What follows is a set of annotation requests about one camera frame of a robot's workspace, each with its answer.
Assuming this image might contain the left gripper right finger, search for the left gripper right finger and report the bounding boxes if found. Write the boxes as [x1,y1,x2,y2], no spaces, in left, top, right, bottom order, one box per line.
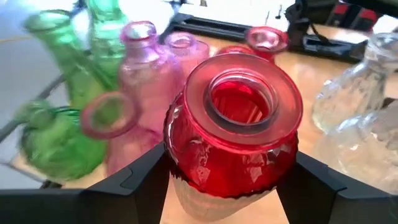
[275,151,398,224]

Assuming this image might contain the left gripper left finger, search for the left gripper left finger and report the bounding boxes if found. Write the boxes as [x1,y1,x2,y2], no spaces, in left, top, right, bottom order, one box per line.
[0,142,171,224]

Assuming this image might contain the pink wavy glass vase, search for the pink wavy glass vase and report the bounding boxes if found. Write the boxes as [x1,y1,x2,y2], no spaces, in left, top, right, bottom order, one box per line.
[80,91,164,177]

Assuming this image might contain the clear wide glass vase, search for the clear wide glass vase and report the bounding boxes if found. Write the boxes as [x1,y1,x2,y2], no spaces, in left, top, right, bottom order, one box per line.
[313,99,398,195]

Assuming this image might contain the green round glass vase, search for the green round glass vase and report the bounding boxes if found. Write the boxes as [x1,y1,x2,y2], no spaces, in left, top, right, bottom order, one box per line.
[14,99,108,183]

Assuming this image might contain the red tall ribbed vase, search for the red tall ribbed vase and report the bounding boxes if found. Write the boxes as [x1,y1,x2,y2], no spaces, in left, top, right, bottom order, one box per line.
[163,53,305,222]

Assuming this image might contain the pink ribbed round-shouldered vase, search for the pink ribbed round-shouldered vase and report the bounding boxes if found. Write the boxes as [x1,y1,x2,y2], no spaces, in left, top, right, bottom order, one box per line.
[118,20,187,138]

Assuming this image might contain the green conical glass vase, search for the green conical glass vase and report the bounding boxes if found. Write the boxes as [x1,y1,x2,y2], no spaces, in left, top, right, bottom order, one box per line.
[24,9,105,110]

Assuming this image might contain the green ribbed jug vase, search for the green ribbed jug vase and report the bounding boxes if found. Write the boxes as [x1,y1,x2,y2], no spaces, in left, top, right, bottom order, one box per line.
[88,0,130,91]

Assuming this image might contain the red flared-rim glass vase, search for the red flared-rim glass vase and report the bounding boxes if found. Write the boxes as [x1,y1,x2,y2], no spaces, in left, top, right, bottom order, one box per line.
[244,26,290,63]

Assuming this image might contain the clear narrow-neck glass vase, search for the clear narrow-neck glass vase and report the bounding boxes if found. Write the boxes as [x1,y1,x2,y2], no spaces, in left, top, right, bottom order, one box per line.
[312,32,398,134]

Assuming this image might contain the wooden rectangular box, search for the wooden rectangular box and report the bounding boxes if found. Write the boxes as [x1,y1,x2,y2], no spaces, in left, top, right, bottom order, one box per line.
[0,34,398,224]

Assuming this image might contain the black aluminium table frame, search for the black aluminium table frame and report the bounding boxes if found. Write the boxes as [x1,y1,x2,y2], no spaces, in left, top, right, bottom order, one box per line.
[167,12,371,65]

